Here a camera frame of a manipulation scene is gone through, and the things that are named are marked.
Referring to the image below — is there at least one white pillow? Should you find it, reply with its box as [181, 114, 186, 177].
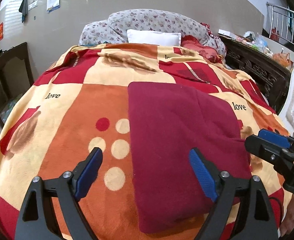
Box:
[127, 29, 182, 47]

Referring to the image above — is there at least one metal stair railing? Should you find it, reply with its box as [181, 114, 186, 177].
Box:
[266, 2, 294, 52]

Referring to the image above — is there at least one dark carved wooden cabinet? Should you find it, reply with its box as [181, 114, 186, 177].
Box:
[219, 35, 291, 114]

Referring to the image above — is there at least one orange red patterned blanket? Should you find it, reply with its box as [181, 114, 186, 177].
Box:
[0, 43, 291, 239]

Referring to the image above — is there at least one red wall decoration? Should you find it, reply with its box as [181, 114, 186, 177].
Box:
[0, 22, 3, 41]

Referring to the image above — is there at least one right hand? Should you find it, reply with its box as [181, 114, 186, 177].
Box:
[279, 194, 294, 237]

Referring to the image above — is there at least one floral quilt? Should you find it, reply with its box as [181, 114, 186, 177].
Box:
[79, 9, 227, 56]

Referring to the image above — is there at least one red pillow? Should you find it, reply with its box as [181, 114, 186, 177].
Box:
[181, 35, 223, 63]

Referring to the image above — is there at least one orange plastic bag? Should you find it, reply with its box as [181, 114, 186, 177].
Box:
[272, 53, 293, 70]

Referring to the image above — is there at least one maroon garment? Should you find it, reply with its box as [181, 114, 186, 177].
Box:
[128, 82, 251, 233]

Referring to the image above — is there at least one dark cloth on wall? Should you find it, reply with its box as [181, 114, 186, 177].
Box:
[19, 0, 28, 23]

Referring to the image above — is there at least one dark wooden side table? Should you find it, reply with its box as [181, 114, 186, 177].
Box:
[0, 42, 35, 129]

